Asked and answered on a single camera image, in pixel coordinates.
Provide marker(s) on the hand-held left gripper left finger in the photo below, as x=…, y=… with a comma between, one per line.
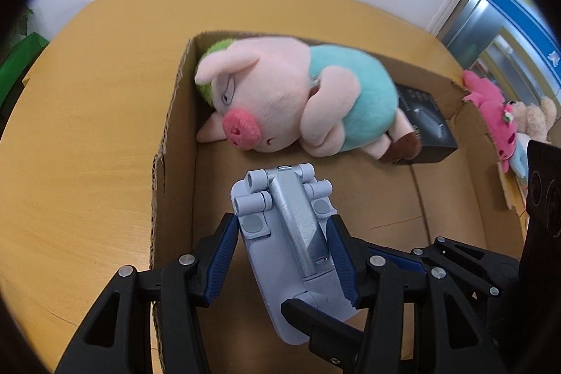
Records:
x=219, y=264

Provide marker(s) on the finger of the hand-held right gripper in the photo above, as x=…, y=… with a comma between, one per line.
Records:
x=324, y=326
x=473, y=264

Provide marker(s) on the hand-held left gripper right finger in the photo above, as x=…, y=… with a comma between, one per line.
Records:
x=342, y=264

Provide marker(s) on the brown cardboard box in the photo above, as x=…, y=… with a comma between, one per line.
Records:
x=438, y=203

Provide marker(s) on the white folding phone stand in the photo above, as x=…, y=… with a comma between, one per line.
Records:
x=289, y=216

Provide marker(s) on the wooden desktop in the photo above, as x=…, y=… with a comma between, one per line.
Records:
x=87, y=137

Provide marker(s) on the blue dolphin plush toy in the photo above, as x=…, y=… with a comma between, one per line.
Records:
x=519, y=157

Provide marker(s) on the beige teddy bear plush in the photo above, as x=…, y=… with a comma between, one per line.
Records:
x=539, y=117

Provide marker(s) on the pink bear plush toy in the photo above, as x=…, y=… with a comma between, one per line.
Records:
x=491, y=106

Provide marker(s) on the black product box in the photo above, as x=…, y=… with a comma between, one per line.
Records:
x=427, y=124

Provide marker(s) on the blue banner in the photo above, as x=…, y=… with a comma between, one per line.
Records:
x=526, y=19

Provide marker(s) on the pink pig plush toy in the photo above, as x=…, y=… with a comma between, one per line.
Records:
x=280, y=85

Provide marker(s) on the green sheet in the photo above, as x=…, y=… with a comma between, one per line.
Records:
x=22, y=58

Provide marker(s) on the green plant leaves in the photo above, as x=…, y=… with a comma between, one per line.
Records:
x=24, y=21

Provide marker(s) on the grey metal door frame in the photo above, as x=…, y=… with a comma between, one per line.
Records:
x=475, y=19

